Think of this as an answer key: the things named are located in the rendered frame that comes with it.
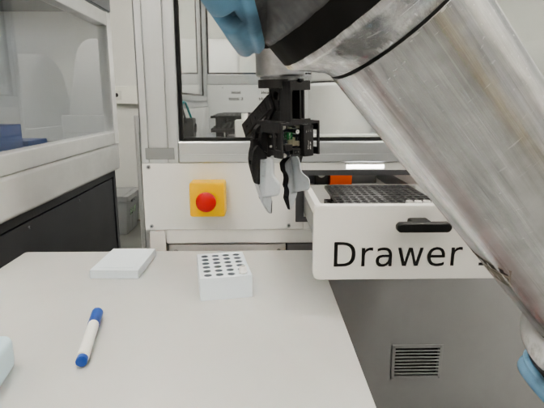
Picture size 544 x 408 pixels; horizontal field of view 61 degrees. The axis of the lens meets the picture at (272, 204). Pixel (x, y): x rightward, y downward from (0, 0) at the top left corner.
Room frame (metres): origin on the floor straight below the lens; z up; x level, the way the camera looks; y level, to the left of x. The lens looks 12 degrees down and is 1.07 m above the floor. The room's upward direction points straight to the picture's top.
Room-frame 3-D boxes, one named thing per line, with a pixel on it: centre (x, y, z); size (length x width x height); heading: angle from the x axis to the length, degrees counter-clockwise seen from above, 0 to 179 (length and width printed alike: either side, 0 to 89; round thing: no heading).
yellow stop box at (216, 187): (0.94, 0.13, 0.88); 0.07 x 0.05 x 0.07; 91
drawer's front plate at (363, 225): (0.65, -0.20, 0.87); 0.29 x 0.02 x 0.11; 91
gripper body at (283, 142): (0.73, -0.02, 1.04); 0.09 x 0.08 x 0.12; 32
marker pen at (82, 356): (0.57, 0.24, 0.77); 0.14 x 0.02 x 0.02; 12
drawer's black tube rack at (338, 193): (0.85, -0.20, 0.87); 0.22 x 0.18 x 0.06; 1
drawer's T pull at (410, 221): (0.62, -0.21, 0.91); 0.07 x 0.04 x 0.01; 91
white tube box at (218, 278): (0.76, 0.08, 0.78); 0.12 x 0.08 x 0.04; 11
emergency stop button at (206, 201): (0.91, 0.13, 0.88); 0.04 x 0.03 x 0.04; 91
